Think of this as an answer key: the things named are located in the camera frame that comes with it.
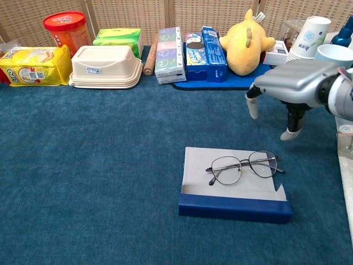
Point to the yellow plush toy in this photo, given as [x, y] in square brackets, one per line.
[245, 49]

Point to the dark blue small bottle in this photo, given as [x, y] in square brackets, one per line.
[343, 38]

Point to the blue yellow cookie box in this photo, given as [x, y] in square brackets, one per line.
[194, 55]

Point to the wooden rolling pin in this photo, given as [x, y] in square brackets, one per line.
[150, 63]

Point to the beige plastic lunch box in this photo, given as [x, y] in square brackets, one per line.
[102, 63]

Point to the open blue cardboard box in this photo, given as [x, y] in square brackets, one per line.
[215, 55]

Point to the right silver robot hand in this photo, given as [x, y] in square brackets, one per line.
[298, 80]

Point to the wire-frame eyeglasses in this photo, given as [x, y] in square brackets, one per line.
[226, 171]

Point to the stack of white paper cups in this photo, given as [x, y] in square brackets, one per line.
[309, 36]

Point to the light blue mug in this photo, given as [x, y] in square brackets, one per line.
[331, 53]

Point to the yellow biscuit pack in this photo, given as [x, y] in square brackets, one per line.
[36, 66]

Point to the pastel tissue pack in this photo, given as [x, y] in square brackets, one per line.
[169, 55]

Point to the orange tub with red lid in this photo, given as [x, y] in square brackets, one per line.
[66, 27]

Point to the woven rattan folding screen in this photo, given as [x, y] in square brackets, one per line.
[138, 13]

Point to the small white red box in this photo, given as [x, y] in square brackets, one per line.
[275, 56]

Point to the clear pack of brown snacks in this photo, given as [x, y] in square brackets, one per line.
[289, 33]

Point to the green tissue pack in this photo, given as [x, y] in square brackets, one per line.
[118, 38]

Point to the blue grey glasses case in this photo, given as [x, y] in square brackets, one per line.
[234, 209]

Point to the teal carpet table cover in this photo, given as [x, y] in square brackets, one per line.
[82, 165]

